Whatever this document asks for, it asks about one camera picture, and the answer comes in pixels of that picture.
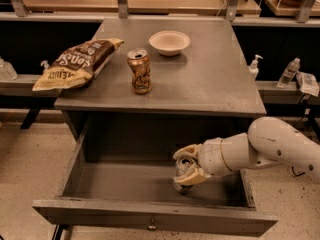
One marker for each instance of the clear container far left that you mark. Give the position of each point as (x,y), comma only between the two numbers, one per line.
(7,71)

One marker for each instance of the brown yellow chip bag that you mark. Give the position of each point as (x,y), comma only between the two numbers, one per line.
(79,65)

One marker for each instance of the clear plastic bag right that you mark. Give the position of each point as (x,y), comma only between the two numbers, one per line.
(308,83)

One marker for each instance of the wooden back table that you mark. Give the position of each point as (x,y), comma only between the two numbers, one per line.
(209,7)

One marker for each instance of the small pump bottle left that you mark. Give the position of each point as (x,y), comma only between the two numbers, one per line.
(45,65)

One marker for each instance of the white green 7up can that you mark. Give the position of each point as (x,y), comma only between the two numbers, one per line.
(184,168)

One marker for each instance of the clear plastic water bottle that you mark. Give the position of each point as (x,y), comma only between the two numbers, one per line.
(289,73)

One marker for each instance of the open grey top drawer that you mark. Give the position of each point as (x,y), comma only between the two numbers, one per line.
(121,175)

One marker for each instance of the grey cabinet with top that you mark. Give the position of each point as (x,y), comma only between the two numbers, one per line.
(209,78)

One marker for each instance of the metal drawer knob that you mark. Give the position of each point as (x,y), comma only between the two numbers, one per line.
(152,226)

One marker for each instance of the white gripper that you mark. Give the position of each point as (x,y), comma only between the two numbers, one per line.
(212,157)

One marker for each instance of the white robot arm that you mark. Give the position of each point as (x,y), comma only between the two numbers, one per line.
(268,142)

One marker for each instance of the white paper bowl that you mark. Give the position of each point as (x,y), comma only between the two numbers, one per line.
(169,43)

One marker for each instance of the gold brown soda can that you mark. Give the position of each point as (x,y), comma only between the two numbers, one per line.
(139,62)

